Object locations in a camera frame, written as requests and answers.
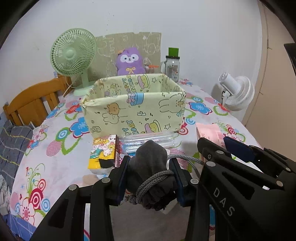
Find pink tissue pack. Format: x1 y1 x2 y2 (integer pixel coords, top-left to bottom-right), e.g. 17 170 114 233
196 123 226 149

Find cartoon tissue pack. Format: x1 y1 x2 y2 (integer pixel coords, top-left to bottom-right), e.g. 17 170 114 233
88 135 120 175

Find yellow cartoon fabric storage box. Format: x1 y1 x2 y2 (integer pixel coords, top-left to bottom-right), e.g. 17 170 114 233
81 74 187 138

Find glass mason jar mug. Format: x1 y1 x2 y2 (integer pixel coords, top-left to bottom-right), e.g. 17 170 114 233
159 56 180 82

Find white crumpled clothes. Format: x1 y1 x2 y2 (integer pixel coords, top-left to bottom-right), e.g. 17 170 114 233
0 175 11 216

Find beige door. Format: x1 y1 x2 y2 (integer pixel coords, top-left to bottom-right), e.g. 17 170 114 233
242 1 295 155

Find dark grey drawstring pouch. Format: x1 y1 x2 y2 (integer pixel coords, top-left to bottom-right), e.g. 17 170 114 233
125 139 204 212

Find green cup on jar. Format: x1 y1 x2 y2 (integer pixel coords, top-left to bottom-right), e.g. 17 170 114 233
168 47 179 57

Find clear plastic pen bag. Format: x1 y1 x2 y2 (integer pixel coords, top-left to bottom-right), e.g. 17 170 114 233
119 132 179 154

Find grey plaid pillow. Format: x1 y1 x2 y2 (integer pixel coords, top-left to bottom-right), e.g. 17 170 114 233
0 120 33 189

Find floral tablecloth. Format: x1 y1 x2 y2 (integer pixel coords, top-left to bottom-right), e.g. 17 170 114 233
8 79 257 240

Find white cloth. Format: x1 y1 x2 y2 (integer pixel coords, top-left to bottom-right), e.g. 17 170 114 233
166 148 199 173

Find white standing fan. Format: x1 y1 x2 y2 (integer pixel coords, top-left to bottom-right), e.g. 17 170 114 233
218 72 255 111

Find green desk fan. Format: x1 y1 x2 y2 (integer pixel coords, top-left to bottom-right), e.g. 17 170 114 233
50 28 97 96

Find purple plush toy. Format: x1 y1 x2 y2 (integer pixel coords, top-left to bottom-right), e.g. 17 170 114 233
116 47 145 76

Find white fan cable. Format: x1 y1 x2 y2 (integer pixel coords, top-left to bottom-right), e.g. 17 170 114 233
62 75 76 98

